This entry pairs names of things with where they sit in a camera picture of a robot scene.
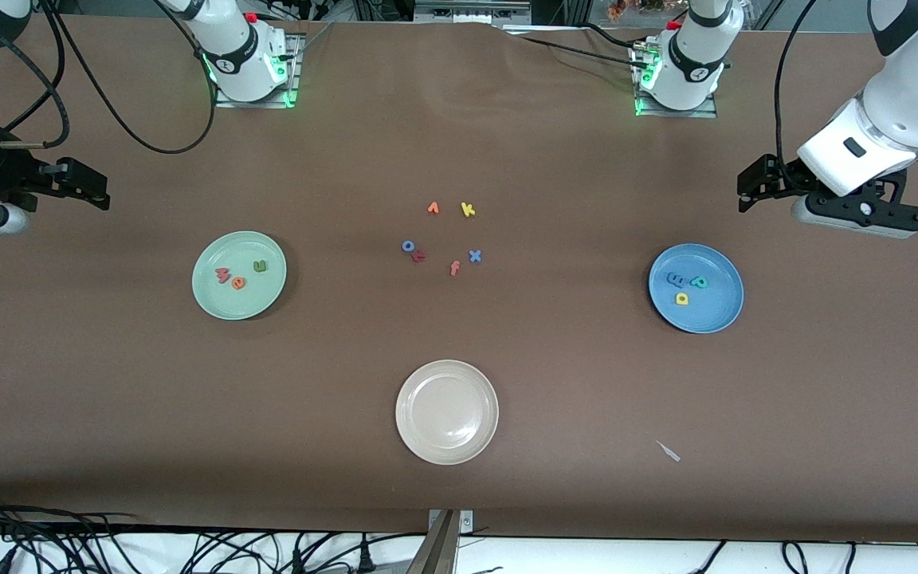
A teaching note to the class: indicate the green letter p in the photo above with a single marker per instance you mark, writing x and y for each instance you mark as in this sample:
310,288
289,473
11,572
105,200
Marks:
699,281

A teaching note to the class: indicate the pink letter w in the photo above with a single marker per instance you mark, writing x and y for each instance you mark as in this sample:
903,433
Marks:
223,275

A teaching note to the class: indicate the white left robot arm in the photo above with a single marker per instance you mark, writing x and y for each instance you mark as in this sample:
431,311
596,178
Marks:
698,64

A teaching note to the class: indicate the blue plate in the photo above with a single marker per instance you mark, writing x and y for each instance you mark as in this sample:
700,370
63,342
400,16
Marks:
714,311

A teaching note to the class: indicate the light green plate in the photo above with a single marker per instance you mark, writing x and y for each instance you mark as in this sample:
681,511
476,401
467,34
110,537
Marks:
216,301

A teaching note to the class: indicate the orange flowers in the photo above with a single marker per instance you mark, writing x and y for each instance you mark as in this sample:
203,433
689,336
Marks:
617,9

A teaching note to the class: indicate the brown paper table cover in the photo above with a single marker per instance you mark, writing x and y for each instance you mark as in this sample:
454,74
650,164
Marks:
188,399

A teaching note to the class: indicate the small grey paper scrap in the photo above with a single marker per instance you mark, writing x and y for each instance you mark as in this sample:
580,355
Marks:
670,453

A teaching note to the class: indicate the beige plate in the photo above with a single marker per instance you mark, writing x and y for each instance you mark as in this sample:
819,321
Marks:
447,412

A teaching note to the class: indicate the grey aluminium profile beam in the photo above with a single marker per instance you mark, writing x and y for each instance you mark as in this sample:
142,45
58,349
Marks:
437,554

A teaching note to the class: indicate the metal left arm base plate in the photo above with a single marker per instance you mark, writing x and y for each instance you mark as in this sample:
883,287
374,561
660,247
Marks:
678,114

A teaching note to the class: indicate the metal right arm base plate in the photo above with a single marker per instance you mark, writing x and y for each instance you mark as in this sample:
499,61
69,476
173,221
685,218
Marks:
256,104

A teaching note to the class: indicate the silver equipment frame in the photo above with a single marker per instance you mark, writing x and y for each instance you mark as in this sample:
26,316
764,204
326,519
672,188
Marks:
471,12

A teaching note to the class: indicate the silver metal bracket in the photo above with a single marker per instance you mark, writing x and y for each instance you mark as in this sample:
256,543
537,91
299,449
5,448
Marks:
465,522

